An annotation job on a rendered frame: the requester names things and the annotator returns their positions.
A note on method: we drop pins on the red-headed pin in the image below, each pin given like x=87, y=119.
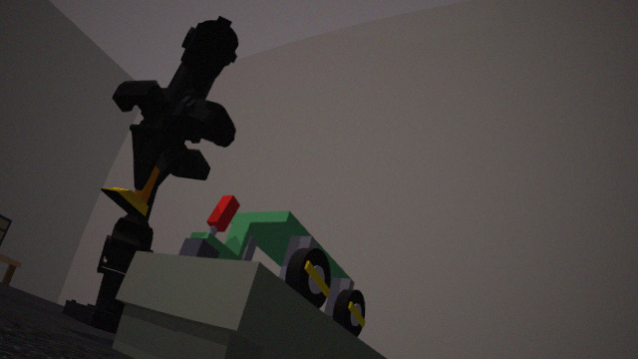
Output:
x=221, y=217

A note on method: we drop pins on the green wheeled trolley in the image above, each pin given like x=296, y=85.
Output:
x=305, y=265

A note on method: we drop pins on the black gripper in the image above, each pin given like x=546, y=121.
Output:
x=159, y=138

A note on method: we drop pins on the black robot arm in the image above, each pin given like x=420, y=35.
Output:
x=208, y=48

